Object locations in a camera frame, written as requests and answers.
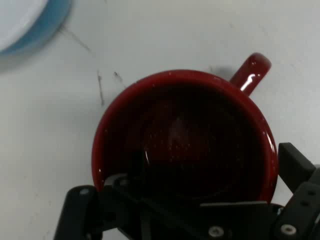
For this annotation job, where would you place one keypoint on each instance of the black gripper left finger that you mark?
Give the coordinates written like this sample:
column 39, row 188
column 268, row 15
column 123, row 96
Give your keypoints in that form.
column 82, row 215

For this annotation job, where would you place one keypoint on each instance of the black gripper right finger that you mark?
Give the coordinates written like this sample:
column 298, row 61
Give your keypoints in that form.
column 297, row 170

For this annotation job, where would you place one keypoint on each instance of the dark red ceramic mug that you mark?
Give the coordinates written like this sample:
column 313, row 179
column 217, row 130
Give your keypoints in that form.
column 175, row 78

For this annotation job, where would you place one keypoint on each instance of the blue bowl with white inside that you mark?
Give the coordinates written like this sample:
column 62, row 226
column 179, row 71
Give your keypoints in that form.
column 17, row 20

